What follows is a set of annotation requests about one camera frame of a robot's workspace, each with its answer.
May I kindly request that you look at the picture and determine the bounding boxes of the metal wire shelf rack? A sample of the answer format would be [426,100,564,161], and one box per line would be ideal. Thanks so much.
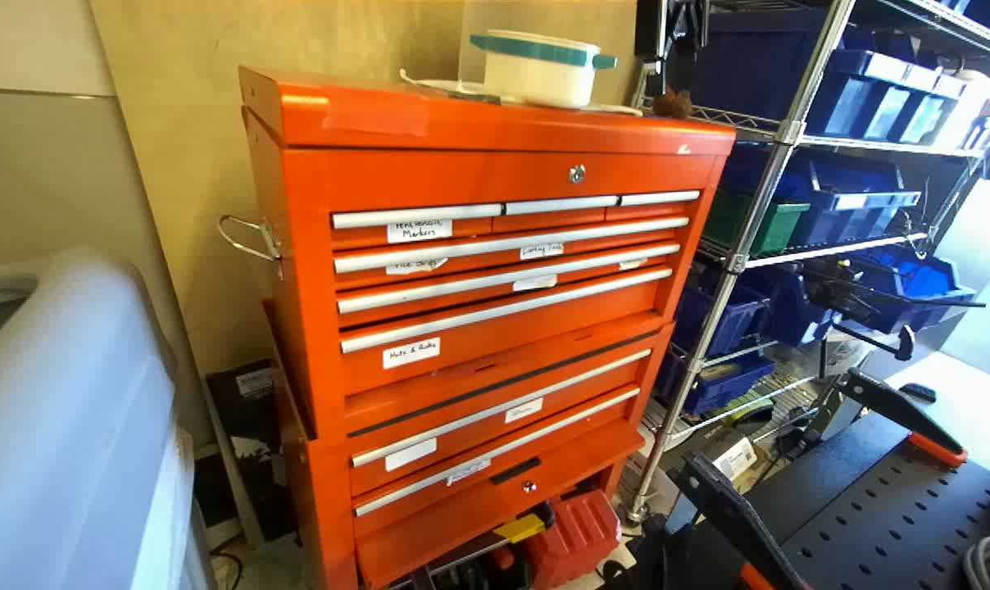
[624,0,990,526]

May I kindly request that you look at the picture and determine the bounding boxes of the orange lower tool cabinet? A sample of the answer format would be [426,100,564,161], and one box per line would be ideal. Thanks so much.
[263,299,680,590]

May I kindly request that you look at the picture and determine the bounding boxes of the chrome chest side handle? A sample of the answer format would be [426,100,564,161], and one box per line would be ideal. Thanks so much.
[212,210,285,265]

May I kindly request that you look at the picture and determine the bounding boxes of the black hand tool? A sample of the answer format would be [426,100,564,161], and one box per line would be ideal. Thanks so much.
[803,260,918,363]

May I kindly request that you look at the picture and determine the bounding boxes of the white container with teal band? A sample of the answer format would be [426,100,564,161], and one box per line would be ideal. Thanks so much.
[468,26,621,110]

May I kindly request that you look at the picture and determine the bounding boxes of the black box on floor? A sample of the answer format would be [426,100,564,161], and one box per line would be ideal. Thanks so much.
[200,358,300,544]

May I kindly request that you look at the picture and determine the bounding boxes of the orange upper tool chest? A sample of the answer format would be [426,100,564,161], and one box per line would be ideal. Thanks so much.
[237,62,741,440]

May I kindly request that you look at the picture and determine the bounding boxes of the white translucent plastic bin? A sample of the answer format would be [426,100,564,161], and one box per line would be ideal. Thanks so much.
[0,253,210,590]

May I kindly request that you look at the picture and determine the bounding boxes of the large dark blue storage bin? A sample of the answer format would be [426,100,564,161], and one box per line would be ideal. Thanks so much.
[687,7,832,124]

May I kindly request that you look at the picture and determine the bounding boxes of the blue bin with white label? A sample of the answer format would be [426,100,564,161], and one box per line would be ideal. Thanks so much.
[811,45,957,145]

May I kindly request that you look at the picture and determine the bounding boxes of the black clamp with orange handle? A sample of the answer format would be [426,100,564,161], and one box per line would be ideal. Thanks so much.
[832,370,971,471]
[668,451,816,590]

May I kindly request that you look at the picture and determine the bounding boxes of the black device on shelf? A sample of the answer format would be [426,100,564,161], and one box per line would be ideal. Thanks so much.
[628,0,705,110]

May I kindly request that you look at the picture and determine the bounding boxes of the red tool case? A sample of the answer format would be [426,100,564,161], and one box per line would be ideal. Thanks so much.
[524,486,625,590]

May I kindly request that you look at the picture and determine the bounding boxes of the yellow tool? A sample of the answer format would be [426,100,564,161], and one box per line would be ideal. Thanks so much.
[492,509,550,548]

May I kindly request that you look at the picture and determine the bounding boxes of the green shelf bin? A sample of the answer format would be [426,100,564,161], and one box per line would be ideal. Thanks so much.
[752,196,814,260]

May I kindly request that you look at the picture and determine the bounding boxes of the blue shelf bin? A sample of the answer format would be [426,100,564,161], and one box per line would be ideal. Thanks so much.
[656,348,776,424]
[671,265,837,358]
[783,161,928,253]
[842,247,983,330]

